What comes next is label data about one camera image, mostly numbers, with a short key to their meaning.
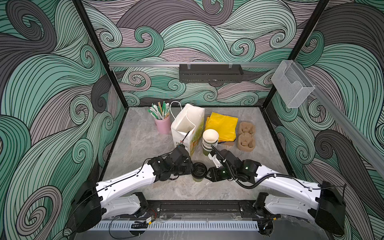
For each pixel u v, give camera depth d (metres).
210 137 0.82
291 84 0.79
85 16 0.74
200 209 0.75
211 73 0.95
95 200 0.40
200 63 0.93
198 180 0.78
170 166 0.57
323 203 0.39
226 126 1.01
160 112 0.95
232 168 0.58
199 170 0.76
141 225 0.71
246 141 0.95
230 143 0.95
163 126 0.94
